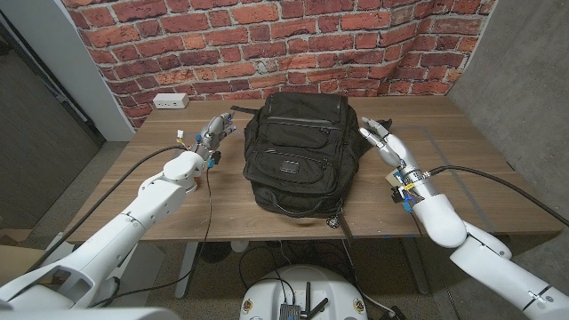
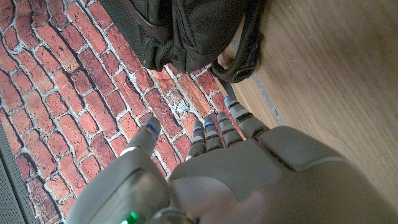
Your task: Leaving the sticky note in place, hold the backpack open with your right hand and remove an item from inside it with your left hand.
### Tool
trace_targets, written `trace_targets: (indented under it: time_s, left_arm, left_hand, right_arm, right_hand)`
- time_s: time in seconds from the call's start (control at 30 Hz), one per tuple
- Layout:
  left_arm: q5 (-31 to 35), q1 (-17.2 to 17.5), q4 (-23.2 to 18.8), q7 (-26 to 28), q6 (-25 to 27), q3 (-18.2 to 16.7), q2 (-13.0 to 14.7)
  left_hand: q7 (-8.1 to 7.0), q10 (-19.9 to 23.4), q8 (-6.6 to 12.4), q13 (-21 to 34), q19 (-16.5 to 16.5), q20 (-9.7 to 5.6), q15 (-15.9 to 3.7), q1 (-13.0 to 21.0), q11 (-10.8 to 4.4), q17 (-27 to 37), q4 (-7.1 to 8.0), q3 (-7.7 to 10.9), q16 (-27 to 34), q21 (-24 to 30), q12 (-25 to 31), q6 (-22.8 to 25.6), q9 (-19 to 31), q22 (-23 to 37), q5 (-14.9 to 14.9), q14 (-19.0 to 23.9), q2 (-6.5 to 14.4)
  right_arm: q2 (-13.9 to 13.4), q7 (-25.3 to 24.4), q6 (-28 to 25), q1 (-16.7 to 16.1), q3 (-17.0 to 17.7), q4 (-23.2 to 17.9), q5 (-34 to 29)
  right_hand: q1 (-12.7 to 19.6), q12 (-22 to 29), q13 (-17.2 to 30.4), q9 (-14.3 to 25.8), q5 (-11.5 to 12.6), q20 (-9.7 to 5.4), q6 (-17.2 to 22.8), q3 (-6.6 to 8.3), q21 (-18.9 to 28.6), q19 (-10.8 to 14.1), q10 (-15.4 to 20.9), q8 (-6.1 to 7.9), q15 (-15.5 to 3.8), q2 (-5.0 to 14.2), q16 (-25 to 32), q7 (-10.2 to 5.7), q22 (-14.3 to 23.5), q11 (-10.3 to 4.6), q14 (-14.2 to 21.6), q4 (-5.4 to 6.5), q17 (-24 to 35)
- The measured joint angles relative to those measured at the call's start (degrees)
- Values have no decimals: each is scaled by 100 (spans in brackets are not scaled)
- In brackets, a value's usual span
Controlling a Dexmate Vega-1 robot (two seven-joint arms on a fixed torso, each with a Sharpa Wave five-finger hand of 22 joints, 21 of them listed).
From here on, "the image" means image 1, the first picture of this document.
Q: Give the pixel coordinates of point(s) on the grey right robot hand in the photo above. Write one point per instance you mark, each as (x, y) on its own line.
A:
(393, 149)

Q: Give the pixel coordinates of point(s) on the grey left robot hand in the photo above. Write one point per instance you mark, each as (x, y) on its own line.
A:
(215, 131)

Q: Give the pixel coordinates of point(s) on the black backpack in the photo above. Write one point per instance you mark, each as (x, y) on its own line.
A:
(302, 151)

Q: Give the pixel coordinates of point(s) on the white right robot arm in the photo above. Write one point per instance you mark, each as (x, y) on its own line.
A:
(444, 213)

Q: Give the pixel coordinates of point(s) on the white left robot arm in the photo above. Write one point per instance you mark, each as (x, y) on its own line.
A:
(111, 235)

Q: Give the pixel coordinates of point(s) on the white power strip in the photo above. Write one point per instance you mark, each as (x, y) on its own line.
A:
(170, 101)

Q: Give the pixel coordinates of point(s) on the red brick print backdrop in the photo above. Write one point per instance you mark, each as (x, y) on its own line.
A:
(266, 40)

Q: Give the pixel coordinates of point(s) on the grey table leg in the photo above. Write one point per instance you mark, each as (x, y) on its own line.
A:
(415, 271)

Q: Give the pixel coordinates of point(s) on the white table leg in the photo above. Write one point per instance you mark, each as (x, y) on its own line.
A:
(184, 275)

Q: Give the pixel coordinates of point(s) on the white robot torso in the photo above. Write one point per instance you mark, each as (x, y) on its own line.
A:
(302, 284)

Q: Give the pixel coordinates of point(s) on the black power adapter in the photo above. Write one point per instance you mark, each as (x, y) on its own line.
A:
(395, 313)

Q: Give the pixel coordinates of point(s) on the black antenna module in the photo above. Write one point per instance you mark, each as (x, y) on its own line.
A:
(291, 311)

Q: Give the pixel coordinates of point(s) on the cardboard box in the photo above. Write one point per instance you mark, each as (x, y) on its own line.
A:
(18, 258)

